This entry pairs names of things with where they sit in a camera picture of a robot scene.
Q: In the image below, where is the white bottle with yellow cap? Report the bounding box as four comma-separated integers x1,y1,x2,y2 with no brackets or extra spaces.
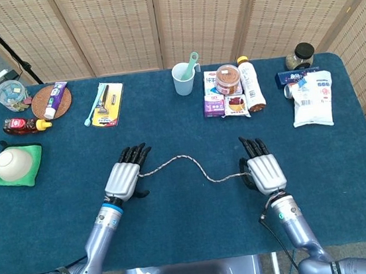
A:
236,53,268,114

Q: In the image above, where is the glass jar with black lid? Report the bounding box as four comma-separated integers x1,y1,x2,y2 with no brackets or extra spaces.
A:
283,40,318,72

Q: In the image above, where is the dark blue flat box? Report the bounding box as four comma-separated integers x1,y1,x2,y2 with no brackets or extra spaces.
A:
274,66,323,90

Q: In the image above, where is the light blue toothbrush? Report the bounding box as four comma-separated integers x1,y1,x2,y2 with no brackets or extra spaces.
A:
79,82,113,127

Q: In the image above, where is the razor on yellow card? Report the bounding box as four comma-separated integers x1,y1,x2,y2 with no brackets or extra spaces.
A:
86,80,129,130

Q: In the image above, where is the purple white toothpaste tube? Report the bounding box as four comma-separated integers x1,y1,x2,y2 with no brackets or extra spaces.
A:
40,80,72,121

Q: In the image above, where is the small purple box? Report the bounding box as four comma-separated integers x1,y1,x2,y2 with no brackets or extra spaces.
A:
202,93,227,119

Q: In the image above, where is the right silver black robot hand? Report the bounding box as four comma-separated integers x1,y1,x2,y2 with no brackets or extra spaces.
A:
235,131,290,199

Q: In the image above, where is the round brown woven coaster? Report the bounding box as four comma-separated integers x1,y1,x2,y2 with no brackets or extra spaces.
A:
29,83,75,122

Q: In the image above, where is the green cloth pad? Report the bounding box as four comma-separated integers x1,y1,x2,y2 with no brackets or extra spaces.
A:
0,136,47,191

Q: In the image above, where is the light blue plastic cup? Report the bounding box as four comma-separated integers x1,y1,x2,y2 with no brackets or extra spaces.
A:
170,60,204,98

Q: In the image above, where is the clear jar of colourful clips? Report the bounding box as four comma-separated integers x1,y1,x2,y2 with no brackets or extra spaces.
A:
0,78,29,115

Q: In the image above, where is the blue binder clip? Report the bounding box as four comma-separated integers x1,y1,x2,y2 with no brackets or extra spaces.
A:
295,74,310,90

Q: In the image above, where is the syrup bottle with yellow cap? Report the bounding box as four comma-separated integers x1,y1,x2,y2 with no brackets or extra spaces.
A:
1,113,54,137

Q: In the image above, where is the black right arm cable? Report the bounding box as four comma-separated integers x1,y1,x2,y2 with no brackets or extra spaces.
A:
258,209,300,274

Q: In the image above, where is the cream ceramic bowl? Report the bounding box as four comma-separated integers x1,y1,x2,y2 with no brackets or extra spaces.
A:
0,144,36,184

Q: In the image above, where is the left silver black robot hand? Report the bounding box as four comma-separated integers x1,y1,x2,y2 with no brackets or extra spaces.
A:
99,142,158,203

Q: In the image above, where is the black power adapter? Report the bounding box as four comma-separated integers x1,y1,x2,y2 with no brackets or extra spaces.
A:
3,69,22,82

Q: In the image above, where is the white snack packet red bowl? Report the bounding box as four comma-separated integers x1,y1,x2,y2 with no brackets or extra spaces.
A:
222,92,252,121

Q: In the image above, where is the dark blue table cloth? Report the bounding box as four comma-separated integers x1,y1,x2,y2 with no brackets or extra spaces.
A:
0,44,366,274

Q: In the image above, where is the red soda can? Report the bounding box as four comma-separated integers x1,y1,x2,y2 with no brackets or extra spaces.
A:
282,82,300,101

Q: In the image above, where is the white plastic bag with barcode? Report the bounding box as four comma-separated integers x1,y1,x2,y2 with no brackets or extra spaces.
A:
287,69,338,131

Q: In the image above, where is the white blue milk carton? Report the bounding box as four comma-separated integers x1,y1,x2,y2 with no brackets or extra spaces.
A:
202,66,244,100

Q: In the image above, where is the clear round tub red label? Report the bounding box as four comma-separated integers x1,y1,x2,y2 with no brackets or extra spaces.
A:
212,62,244,97

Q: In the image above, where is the beige speckled braided rope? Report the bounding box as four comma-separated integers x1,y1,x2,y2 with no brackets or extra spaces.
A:
137,147,252,193

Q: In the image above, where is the teal toothbrush in cup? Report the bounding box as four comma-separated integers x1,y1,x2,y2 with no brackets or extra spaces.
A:
178,51,202,81

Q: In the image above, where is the black tripod pole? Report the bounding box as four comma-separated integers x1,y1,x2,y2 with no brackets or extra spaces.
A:
0,0,45,90

